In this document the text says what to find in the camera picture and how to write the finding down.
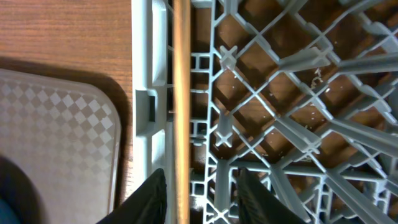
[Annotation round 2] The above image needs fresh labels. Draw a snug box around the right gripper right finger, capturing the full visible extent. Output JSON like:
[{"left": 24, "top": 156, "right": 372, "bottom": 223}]
[{"left": 237, "top": 167, "right": 305, "bottom": 224}]

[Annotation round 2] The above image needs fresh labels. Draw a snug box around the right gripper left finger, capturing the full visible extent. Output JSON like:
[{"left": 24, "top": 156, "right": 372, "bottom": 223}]
[{"left": 98, "top": 168, "right": 167, "bottom": 224}]

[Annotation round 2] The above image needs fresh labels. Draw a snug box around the dark blue plate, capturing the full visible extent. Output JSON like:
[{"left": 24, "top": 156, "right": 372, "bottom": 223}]
[{"left": 0, "top": 199, "right": 21, "bottom": 224}]

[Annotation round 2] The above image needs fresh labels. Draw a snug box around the wooden chopstick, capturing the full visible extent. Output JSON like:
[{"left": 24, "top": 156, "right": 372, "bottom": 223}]
[{"left": 173, "top": 0, "right": 191, "bottom": 223}]

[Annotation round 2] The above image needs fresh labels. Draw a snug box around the grey dishwasher rack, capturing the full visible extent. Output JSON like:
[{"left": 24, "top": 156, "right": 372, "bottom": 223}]
[{"left": 131, "top": 0, "right": 398, "bottom": 224}]

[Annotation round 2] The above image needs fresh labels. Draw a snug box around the brown serving tray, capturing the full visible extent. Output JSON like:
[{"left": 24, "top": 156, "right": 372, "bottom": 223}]
[{"left": 1, "top": 70, "right": 121, "bottom": 223}]

